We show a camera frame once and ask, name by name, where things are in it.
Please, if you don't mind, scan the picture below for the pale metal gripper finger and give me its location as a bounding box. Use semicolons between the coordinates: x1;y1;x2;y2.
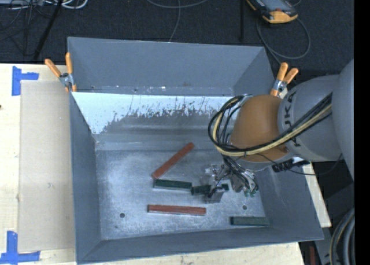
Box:
205;189;226;204
202;165;221;186

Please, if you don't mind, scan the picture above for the dark green flat block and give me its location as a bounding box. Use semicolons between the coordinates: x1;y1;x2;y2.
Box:
230;216;271;227
153;179;193;192

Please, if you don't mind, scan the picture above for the red-brown flat block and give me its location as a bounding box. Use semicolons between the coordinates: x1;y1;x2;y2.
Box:
151;142;195;180
147;204;208;216

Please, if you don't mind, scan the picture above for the grey metal bin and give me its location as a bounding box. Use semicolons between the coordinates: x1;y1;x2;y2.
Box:
66;36;325;264

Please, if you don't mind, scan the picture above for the pale wood flat board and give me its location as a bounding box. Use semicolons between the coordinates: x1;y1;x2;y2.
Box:
17;80;76;253

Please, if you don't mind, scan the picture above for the black cylinder on white bracket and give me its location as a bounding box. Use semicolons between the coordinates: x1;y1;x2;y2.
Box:
271;156;312;174

